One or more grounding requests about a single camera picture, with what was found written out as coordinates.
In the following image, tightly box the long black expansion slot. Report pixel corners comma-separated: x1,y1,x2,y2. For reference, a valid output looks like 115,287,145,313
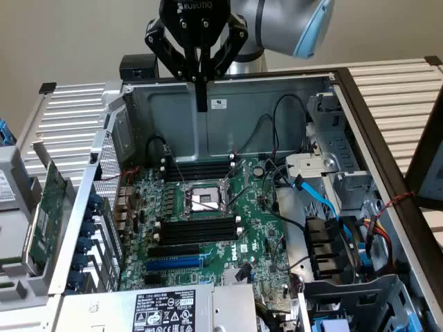
147,243,201,259

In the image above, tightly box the tall looped black wire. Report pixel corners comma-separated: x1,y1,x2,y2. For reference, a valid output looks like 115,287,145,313
271,93,310,155

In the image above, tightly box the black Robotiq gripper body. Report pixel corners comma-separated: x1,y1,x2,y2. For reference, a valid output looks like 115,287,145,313
159,0,231,50

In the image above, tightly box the silver CPU socket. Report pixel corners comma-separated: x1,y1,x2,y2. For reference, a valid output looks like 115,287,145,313
178,179,236,221

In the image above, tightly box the blue plastic drive rail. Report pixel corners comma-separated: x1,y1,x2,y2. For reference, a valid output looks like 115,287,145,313
313,317,350,332
403,304,423,332

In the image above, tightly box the black plastic fan shroud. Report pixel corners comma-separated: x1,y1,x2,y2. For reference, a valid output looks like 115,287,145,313
303,216,357,282

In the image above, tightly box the thin metal locking lever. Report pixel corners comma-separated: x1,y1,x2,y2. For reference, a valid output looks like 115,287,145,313
164,144,190,186
226,182,255,210
182,195,222,212

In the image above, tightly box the small silver heat sink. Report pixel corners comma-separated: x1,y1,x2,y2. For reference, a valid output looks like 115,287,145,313
222,268,251,285

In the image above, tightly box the red black twisted wire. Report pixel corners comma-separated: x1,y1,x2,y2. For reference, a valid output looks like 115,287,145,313
93,165,143,184
375,192,416,222

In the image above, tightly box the green graphics card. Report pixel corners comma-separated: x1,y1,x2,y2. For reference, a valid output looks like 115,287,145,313
21,138,69,277

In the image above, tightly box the black framed panel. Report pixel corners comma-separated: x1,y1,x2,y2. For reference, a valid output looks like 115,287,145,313
404,100,443,211

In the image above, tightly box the silver power supply with label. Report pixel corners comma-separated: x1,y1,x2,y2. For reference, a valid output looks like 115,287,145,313
58,283,259,332

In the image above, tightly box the thick short black wire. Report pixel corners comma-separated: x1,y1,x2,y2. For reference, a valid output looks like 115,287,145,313
145,136,168,163

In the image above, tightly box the grey parts rack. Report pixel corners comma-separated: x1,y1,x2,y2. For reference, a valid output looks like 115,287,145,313
0,144,82,312

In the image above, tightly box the blue SATA wire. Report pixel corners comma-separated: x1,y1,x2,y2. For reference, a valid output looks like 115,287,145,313
292,174,354,250

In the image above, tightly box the open metal PC case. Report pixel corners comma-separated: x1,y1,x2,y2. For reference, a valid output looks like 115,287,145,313
48,67,443,332

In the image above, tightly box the blue plastic holder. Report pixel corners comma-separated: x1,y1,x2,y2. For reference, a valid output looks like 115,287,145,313
0,117,17,148

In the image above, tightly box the black box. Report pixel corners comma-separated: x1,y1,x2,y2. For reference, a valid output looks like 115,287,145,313
119,54,159,84

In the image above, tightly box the blue plastic fan clip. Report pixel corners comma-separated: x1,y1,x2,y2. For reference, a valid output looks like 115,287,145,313
357,241,374,275

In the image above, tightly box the metal socket cover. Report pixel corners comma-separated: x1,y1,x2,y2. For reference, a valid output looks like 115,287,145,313
221,158,249,208

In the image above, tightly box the silver metal disk bay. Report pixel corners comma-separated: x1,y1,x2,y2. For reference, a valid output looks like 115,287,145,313
285,91,381,222

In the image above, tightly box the low looped black wire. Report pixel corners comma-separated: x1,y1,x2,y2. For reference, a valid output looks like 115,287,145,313
238,113,277,155

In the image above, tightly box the yellow red orange wire bundle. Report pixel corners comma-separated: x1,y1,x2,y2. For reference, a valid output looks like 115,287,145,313
361,214,397,274

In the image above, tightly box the silver disk drive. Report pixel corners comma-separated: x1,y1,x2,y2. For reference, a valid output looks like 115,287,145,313
0,168,22,212

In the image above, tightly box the blue expansion slot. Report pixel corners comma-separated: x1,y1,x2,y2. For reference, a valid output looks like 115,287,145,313
145,257,204,273

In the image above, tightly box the green Dell motherboard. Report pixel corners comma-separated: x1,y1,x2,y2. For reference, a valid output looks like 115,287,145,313
119,156,299,305

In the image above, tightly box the grey perforated drive cage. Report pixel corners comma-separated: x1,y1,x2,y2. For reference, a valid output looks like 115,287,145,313
299,275,422,332

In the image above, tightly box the thick long black wire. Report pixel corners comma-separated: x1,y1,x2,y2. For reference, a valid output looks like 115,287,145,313
261,157,307,232

